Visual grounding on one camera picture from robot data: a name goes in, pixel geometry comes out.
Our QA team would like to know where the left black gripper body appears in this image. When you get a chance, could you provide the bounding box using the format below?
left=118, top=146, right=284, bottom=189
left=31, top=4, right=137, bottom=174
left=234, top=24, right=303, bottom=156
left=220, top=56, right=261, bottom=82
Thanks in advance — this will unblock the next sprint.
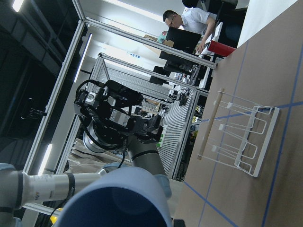
left=74, top=93, right=163, bottom=143

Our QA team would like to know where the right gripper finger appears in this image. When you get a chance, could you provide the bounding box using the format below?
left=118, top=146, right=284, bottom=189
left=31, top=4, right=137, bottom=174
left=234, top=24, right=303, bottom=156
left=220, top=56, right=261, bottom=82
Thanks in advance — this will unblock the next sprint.
left=173, top=219, right=185, bottom=227

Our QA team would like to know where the blue plastic cup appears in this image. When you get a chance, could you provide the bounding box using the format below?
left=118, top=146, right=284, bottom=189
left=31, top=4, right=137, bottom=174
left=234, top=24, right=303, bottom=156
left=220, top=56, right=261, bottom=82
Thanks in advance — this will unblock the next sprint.
left=55, top=167, right=172, bottom=227

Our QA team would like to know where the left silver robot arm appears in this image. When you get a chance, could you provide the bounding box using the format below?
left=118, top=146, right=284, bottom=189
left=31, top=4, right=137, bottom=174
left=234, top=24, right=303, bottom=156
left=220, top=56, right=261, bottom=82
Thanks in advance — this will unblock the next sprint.
left=0, top=136, right=172, bottom=217

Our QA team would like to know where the black monitor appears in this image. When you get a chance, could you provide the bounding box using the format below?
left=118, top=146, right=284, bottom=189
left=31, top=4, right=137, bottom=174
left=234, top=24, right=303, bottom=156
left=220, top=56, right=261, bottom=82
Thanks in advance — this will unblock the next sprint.
left=166, top=27, right=202, bottom=54

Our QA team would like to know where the red cylinder roll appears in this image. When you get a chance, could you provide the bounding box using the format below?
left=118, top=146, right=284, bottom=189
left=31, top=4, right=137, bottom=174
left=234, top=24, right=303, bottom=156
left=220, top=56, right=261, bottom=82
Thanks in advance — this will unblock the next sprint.
left=208, top=40, right=236, bottom=57

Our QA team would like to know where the man in white shirt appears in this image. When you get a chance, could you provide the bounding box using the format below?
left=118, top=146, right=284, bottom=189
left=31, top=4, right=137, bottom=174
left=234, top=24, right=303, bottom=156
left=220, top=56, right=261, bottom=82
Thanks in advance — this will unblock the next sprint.
left=162, top=8, right=217, bottom=53

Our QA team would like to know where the white wire cup rack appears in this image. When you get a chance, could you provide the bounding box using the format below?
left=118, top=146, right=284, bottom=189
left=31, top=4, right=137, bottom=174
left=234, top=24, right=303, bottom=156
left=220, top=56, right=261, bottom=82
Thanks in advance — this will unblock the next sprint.
left=197, top=88, right=280, bottom=177

